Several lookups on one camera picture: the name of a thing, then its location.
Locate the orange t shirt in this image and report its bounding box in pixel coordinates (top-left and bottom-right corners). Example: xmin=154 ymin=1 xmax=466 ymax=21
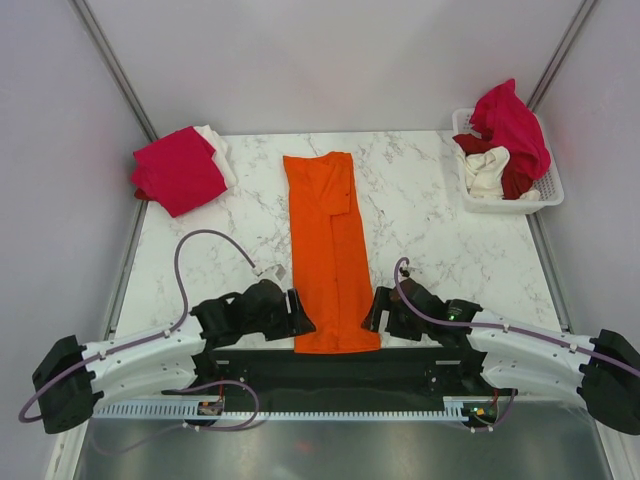
xmin=283 ymin=152 xmax=381 ymax=355

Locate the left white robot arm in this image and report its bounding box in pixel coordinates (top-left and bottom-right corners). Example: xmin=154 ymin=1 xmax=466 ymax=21
xmin=32 ymin=279 xmax=316 ymax=434

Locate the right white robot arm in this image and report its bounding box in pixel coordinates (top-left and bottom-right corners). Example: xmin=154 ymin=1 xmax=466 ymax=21
xmin=362 ymin=278 xmax=639 ymax=435

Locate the folded white t shirt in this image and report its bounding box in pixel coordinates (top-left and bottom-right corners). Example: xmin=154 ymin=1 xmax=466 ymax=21
xmin=194 ymin=125 xmax=238 ymax=189

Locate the folded magenta t shirt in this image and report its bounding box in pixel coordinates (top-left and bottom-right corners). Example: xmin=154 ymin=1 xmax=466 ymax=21
xmin=131 ymin=126 xmax=228 ymax=218

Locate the crumpled white t shirt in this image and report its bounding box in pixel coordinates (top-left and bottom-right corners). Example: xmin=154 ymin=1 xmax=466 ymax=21
xmin=456 ymin=146 xmax=541 ymax=213

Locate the dark red t shirt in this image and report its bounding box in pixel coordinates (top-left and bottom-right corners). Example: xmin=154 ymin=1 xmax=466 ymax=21
xmin=453 ymin=133 xmax=533 ymax=200

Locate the white plastic basket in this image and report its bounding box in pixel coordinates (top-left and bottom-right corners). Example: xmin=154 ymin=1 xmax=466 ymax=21
xmin=451 ymin=108 xmax=564 ymax=215

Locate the crumpled magenta t shirt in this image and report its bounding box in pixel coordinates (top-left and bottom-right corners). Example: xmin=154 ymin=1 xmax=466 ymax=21
xmin=470 ymin=78 xmax=551 ymax=180

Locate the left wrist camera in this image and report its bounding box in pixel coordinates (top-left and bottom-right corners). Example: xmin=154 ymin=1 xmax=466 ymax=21
xmin=252 ymin=264 xmax=286 ymax=283

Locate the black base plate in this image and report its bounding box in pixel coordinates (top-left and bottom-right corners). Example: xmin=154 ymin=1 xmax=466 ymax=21
xmin=187 ymin=347 xmax=511 ymax=411

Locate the white slotted cable duct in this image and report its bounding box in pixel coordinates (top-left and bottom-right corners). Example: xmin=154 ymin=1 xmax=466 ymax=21
xmin=93 ymin=397 xmax=468 ymax=422

